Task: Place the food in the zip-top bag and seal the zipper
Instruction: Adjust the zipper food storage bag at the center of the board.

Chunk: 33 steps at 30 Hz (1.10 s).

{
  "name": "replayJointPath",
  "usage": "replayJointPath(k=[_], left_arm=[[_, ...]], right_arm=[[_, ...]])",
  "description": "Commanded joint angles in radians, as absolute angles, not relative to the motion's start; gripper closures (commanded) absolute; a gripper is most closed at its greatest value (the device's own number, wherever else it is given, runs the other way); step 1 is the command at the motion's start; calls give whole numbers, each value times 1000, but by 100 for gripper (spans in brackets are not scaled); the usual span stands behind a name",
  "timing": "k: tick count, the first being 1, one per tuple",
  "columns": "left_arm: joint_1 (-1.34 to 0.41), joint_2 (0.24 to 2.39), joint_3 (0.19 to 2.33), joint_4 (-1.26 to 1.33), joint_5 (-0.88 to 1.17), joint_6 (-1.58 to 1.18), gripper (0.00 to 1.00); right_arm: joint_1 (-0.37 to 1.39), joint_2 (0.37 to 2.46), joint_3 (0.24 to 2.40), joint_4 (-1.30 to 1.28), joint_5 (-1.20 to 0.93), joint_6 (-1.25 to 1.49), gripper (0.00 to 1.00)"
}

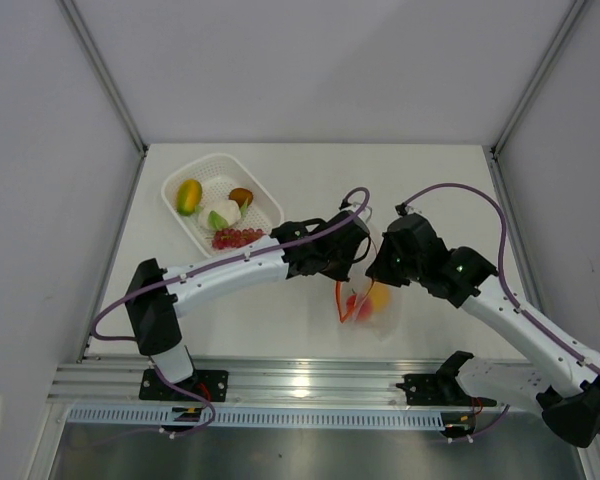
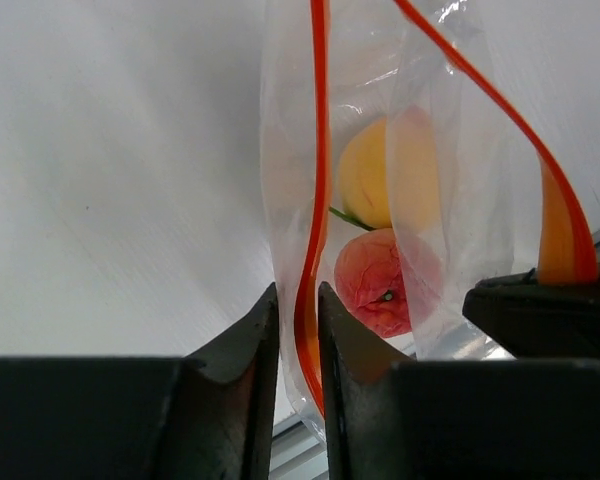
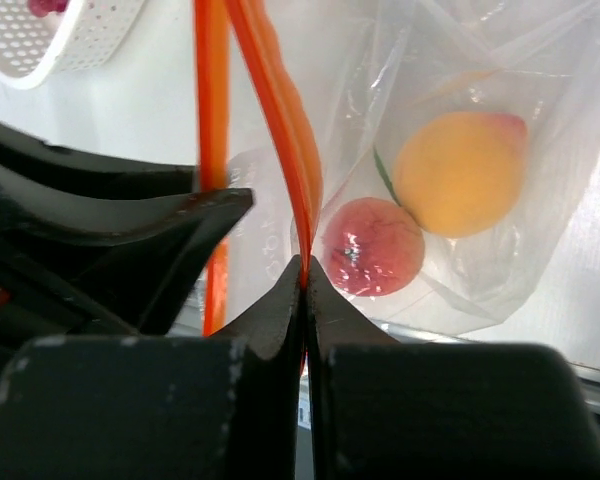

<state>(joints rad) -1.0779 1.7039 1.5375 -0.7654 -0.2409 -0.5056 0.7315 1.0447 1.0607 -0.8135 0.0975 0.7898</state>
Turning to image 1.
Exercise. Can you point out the red orange peach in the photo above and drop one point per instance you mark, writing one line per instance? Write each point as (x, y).
(358, 308)

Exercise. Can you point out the aluminium mounting rail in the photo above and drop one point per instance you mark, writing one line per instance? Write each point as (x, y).
(278, 383)

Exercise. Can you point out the red grape bunch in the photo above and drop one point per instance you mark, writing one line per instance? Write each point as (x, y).
(235, 238)

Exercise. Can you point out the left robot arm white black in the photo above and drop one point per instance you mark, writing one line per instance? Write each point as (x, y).
(157, 298)

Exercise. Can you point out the white cauliflower with leaves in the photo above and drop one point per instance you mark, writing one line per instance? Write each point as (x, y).
(219, 215)

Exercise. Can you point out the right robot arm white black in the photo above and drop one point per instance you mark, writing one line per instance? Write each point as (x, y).
(562, 384)

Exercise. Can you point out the white slotted cable duct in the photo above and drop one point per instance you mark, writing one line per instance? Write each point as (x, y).
(167, 416)

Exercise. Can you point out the green yellow mango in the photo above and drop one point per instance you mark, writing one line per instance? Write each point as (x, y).
(188, 197)

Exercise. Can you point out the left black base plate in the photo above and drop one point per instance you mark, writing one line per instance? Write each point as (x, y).
(209, 384)

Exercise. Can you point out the clear zip top bag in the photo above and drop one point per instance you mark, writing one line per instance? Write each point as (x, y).
(382, 324)

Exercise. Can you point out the orange fruit with leaf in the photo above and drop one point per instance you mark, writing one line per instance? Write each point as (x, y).
(380, 297)

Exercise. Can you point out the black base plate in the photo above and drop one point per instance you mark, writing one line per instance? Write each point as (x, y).
(209, 384)
(430, 390)

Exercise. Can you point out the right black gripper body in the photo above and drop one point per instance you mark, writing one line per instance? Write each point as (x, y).
(391, 268)

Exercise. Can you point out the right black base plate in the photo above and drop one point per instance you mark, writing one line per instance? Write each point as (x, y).
(430, 390)

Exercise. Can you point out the white perforated plastic basket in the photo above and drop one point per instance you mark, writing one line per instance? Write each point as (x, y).
(219, 174)

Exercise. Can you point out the brown kiwi fruit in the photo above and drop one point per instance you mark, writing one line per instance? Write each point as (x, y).
(241, 196)

